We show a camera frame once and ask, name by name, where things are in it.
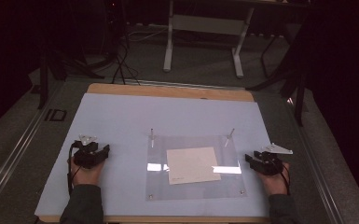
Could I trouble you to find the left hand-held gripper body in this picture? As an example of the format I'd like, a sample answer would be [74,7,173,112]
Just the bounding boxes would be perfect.
[72,133,106,170]

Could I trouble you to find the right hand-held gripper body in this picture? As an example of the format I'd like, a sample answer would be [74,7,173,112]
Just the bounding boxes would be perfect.
[251,142,294,177]

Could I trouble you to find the photo paper sheet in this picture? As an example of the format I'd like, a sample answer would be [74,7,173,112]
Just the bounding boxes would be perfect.
[166,146,222,186]

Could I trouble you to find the clear acrylic photo frame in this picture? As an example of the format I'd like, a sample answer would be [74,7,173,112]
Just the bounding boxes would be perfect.
[145,127,248,202]

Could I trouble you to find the person's left hand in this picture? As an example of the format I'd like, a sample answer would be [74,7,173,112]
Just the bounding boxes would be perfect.
[70,155,106,188]

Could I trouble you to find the person's right hand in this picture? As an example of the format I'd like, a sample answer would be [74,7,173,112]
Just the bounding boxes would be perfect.
[255,161,292,197]

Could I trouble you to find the white table mat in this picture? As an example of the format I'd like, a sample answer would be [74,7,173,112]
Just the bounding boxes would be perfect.
[35,92,274,218]

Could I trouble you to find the black metal stand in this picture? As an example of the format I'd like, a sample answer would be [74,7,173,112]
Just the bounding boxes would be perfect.
[36,36,106,110]
[245,31,308,128]

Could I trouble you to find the wooden table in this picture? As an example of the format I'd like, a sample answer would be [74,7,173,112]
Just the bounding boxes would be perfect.
[37,82,273,224]

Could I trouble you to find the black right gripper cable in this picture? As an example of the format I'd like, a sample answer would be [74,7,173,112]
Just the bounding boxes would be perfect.
[279,162,292,196]

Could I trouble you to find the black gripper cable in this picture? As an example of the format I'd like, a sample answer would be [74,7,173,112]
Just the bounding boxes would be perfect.
[279,162,292,196]
[67,141,84,196]

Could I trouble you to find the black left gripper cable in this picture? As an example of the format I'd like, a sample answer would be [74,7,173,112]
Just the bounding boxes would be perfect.
[67,141,84,196]

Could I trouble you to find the aluminium floor rail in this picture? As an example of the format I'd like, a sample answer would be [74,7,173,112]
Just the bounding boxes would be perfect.
[0,82,63,214]
[285,99,348,224]

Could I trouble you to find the black floor cables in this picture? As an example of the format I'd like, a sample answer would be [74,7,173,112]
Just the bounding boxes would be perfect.
[111,36,142,86]

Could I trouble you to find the white floor cable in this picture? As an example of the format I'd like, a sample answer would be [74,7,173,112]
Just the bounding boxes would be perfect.
[126,26,170,44]

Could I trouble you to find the white metal desk frame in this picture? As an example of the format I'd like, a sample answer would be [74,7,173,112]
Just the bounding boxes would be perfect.
[162,0,256,79]

